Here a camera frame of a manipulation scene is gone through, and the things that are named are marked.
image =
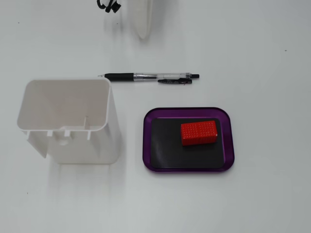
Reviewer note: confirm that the white plastic pen holder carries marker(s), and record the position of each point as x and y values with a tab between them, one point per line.
73	150

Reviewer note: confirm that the purple metal tray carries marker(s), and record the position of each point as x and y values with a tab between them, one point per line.
187	112

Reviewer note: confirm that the red studded block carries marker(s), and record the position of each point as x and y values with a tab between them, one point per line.
198	133

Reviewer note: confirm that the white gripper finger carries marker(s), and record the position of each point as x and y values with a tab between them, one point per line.
143	17

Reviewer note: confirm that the black clear ballpoint pen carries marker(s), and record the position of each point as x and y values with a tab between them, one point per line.
121	77

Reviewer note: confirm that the black tray mat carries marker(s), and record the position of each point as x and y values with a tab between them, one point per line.
165	150

